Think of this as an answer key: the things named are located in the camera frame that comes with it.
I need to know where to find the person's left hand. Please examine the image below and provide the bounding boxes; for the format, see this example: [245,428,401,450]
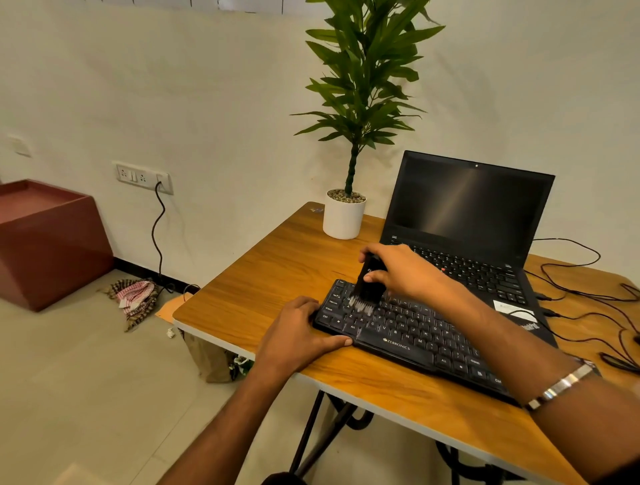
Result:
[254,296,354,376]

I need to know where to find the person's right hand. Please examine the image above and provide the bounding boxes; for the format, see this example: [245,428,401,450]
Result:
[358,243,474,321]

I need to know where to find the black cleaning brush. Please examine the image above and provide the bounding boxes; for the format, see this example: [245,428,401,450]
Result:
[348,253,389,317]

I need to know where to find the black external keyboard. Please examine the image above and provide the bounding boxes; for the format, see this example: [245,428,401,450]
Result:
[312,279,522,406]

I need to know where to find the person's left forearm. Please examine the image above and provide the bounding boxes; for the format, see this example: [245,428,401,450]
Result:
[157,361,301,485]

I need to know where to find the person's right forearm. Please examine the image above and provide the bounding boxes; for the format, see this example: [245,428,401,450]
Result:
[440,289,640,483]

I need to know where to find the black metal table legs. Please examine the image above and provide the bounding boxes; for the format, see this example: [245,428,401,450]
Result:
[289,390,526,485]

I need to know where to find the black laptop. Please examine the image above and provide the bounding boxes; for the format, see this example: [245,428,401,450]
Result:
[378,150,559,349]

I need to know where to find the brown paper bag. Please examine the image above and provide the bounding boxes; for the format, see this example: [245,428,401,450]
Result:
[182,330,254,384]

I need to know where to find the green plant in white pot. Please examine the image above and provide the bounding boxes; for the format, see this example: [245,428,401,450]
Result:
[290,0,446,241]

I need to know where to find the orange cardboard piece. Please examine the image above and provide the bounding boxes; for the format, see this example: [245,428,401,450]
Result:
[155,294,194,325]

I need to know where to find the checkered cloth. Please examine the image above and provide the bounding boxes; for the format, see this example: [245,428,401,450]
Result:
[104,278,164,333]

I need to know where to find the red-brown angular box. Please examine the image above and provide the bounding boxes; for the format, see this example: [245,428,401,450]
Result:
[0,179,115,312]

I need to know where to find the black laptop cable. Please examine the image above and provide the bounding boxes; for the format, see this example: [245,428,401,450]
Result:
[534,292,640,356]

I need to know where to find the black power cable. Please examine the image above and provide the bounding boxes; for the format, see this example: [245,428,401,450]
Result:
[150,181,201,296]

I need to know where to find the thin black looped cable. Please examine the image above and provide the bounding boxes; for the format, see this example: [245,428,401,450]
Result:
[523,238,640,303]

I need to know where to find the silver bracelet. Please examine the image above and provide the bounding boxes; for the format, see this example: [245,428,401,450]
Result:
[523,364,595,413]

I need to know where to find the white wall socket panel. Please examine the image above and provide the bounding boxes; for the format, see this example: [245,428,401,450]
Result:
[112,160,175,196]

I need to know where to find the thick black cable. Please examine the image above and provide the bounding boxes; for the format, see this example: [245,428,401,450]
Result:
[598,352,640,376]

